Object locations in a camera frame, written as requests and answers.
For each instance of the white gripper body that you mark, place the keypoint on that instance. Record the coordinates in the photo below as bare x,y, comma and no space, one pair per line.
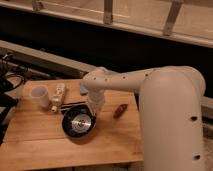
95,101

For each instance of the black ceramic bowl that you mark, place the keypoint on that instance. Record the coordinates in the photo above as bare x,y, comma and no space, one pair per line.
78,121

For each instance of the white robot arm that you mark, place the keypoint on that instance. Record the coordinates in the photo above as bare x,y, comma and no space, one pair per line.
172,144

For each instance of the blue small object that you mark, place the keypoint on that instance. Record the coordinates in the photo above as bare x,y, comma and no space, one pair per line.
83,90

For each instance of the brown red small object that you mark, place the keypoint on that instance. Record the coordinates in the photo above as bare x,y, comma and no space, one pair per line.
120,110

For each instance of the black white striped box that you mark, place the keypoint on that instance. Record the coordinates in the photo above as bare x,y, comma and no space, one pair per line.
65,107

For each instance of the translucent plastic cup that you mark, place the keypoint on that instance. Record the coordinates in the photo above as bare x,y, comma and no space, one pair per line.
40,95

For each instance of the wooden board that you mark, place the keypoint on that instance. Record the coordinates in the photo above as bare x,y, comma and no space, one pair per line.
35,138

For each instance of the metal frame rail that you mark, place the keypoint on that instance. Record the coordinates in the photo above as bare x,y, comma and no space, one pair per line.
40,60

